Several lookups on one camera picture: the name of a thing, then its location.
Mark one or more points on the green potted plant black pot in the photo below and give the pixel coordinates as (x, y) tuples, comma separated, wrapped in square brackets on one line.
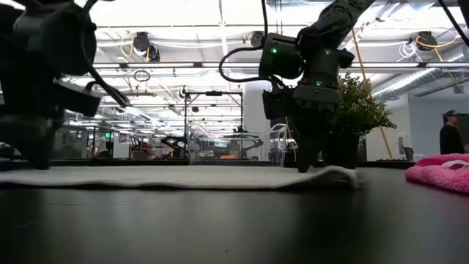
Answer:
[(362, 110)]

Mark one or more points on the glass-walled enclosure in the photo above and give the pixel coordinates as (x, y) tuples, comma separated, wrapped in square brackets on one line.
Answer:
[(73, 143)]

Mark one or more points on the pink waffle microfiber towel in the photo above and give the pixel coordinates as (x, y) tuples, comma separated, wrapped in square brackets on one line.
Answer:
[(436, 181)]

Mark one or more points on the white round column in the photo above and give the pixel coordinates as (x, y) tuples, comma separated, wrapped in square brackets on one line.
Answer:
[(253, 110)]

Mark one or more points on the clear plastic bin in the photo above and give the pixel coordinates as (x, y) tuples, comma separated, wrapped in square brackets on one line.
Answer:
[(280, 146)]

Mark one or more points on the silver air duct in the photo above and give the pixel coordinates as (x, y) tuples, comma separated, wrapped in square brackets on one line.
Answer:
[(403, 82)]

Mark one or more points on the person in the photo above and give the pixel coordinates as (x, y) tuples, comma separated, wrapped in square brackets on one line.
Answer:
[(450, 139)]

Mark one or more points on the black metal frame rig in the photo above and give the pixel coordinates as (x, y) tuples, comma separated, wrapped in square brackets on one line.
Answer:
[(213, 93)]

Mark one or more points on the black background robot arm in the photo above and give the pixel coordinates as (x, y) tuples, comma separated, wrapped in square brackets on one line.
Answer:
[(176, 141)]

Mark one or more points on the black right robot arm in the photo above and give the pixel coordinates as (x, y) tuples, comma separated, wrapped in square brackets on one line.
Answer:
[(329, 25)]

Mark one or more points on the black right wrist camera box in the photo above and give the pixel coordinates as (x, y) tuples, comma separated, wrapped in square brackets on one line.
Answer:
[(276, 104)]

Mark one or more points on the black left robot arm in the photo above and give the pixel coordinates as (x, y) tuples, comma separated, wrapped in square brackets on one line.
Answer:
[(55, 36)]

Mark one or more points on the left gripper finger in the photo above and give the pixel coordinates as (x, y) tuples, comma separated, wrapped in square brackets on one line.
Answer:
[(41, 146)]

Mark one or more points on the small white container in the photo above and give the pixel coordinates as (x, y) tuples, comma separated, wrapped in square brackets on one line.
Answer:
[(418, 157)]

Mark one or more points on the grey smooth microfiber towel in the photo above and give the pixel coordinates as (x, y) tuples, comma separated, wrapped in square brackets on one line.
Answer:
[(183, 177)]

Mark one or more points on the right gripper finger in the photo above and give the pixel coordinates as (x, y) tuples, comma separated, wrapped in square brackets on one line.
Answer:
[(327, 139), (307, 146)]

